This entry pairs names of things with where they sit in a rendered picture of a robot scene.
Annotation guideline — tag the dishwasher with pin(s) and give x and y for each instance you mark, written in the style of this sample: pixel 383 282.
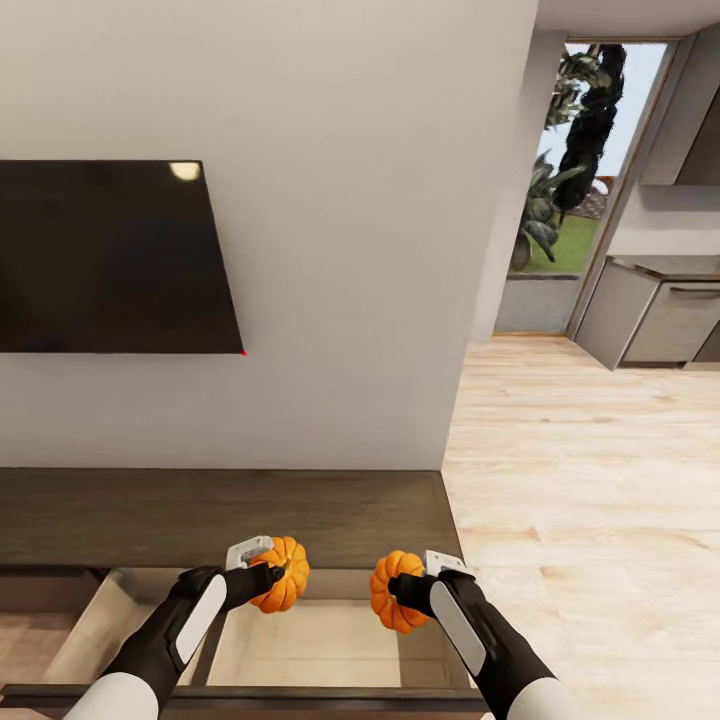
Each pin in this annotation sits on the dishwasher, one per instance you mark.
pixel 677 321

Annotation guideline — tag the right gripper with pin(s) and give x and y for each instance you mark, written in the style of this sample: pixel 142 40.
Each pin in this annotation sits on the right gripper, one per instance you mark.
pixel 409 590

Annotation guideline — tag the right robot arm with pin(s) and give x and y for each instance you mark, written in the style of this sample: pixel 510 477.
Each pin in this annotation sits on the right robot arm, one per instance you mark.
pixel 516 684

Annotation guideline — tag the pumpkin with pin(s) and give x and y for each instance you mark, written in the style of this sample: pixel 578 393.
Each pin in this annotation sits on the pumpkin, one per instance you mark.
pixel 392 615
pixel 292 557

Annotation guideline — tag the fixed window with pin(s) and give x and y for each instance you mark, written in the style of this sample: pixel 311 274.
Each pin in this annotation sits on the fixed window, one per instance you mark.
pixel 604 96

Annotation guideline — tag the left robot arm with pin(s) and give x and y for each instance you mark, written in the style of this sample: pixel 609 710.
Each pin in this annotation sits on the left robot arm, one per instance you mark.
pixel 139 682

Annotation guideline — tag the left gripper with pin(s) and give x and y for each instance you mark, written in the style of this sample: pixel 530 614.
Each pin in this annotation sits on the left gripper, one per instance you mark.
pixel 255 581

